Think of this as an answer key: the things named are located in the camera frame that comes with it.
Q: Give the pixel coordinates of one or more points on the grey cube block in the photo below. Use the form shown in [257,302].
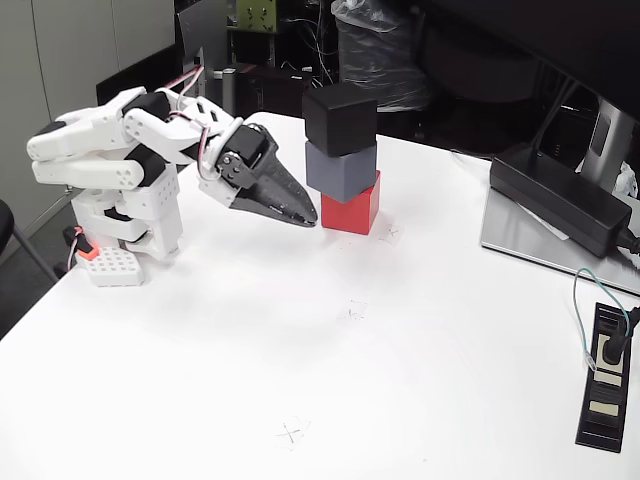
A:
[340,175]

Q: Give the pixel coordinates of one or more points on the black cube block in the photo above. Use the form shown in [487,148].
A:
[340,120]

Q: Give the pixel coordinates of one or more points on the black desktop case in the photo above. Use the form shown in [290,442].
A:
[270,90]

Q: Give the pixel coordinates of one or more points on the red cube block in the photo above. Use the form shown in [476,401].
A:
[350,215]

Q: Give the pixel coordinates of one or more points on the clear tape with X mark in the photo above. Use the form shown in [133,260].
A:
[352,312]
[292,432]
[392,234]

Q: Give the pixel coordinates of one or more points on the grey computer tower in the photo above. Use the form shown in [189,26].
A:
[192,30]

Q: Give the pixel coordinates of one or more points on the green perforated board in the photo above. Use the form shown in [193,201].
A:
[255,15]

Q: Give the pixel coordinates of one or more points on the plastic wrapped bin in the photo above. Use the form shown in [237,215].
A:
[385,55]

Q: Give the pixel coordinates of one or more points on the white perforated clamp block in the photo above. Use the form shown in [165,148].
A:
[115,267]

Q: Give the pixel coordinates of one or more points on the silver monitor stand base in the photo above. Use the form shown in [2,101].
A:
[510,230]

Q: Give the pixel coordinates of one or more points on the black chair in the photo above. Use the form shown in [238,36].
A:
[5,225]

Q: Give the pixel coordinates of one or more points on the white paper sheet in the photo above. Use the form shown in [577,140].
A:
[542,222]

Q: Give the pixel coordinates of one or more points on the black power adapter brick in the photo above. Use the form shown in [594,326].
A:
[555,197]

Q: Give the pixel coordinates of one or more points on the black monitor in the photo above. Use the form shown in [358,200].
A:
[540,30]

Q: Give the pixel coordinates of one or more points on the silver monitor stand neck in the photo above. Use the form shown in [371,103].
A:
[612,140]

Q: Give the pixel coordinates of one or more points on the black power plug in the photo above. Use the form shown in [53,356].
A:
[612,347]

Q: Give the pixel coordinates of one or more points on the black table outlet strip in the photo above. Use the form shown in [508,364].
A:
[602,400]

